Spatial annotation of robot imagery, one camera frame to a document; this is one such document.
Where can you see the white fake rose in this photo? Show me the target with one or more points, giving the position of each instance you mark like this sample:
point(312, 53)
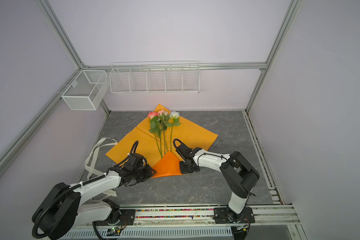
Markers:
point(174, 121)

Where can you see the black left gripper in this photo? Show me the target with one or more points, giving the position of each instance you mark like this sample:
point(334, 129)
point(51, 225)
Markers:
point(149, 173)

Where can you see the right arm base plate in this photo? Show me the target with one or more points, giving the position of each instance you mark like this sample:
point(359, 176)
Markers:
point(227, 216)

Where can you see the orange yellow wrapping paper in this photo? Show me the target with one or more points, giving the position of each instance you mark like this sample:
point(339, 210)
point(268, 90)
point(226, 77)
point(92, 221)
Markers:
point(188, 132)

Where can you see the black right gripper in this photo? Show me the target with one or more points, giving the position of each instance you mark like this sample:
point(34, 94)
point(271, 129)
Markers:
point(182, 169)

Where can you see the small white mesh basket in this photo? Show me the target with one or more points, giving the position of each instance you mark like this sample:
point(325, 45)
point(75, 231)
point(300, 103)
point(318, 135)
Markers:
point(87, 90)

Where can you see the cream printed ribbon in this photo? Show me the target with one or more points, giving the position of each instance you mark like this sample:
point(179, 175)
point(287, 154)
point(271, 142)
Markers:
point(92, 158)

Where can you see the pink fake rose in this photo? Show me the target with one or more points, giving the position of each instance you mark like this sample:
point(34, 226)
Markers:
point(155, 129)

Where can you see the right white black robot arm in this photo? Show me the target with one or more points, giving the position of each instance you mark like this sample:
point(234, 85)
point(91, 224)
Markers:
point(240, 175)

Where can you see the long white wire basket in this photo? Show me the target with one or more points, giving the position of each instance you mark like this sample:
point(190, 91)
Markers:
point(155, 77)

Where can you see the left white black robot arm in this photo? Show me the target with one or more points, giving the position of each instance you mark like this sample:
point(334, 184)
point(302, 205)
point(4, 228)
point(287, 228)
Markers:
point(63, 208)

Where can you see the aluminium mounting rail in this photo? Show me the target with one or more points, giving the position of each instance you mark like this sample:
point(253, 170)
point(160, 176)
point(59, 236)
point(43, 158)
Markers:
point(203, 215)

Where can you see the white vent grille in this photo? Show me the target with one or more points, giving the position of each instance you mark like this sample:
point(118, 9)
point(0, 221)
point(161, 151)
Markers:
point(166, 233)

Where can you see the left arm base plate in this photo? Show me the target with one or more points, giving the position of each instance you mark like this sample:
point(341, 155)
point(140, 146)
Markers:
point(122, 217)

